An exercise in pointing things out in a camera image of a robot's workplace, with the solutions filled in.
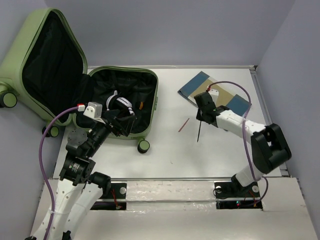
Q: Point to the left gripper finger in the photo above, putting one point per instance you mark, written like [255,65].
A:
[113,123]
[126,124]

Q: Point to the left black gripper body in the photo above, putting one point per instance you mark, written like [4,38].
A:
[101,131]

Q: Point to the white black headphones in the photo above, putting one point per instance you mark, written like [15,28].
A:
[118,102]

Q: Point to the red pencil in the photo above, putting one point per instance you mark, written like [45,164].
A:
[184,124]

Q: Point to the blue and tan cloth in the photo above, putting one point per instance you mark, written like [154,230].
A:
[199,84]

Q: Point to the black orange small pouch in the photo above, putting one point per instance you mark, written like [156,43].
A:
[141,105]

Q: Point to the green hard-shell suitcase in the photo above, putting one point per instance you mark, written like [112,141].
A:
[46,69]

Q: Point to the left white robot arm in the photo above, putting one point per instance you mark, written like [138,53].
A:
[78,187]

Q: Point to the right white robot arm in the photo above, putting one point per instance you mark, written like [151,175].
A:
[264,144]

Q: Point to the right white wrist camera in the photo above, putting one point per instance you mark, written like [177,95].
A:
[214,95]

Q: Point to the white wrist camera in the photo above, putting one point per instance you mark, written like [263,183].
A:
[93,110]
[214,95]

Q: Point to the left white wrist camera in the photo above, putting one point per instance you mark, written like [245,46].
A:
[93,110]

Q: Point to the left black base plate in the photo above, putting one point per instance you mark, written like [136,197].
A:
[114,200]

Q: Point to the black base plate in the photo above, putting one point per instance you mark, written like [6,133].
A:
[229,198]
[114,200]

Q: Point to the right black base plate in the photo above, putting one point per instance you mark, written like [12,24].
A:
[229,198]

